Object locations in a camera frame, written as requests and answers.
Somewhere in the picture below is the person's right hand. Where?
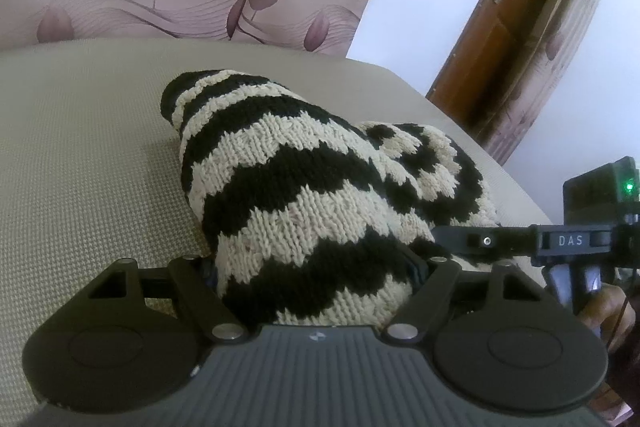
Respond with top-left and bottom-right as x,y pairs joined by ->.
579,283 -> 633,344

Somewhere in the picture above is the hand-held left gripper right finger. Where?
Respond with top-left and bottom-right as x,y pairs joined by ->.
382,256 -> 533,342

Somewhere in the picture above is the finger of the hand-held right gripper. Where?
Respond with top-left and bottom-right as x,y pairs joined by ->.
431,224 -> 542,259

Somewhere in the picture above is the grey textured mat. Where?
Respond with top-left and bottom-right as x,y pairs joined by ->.
0,36 -> 557,413

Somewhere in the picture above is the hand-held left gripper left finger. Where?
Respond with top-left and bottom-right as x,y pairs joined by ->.
87,255 -> 248,342

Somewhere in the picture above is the brown wooden door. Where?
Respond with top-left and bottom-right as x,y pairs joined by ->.
426,0 -> 603,135

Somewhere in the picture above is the black and cream striped knit sweater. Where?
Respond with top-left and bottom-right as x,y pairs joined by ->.
160,69 -> 507,329

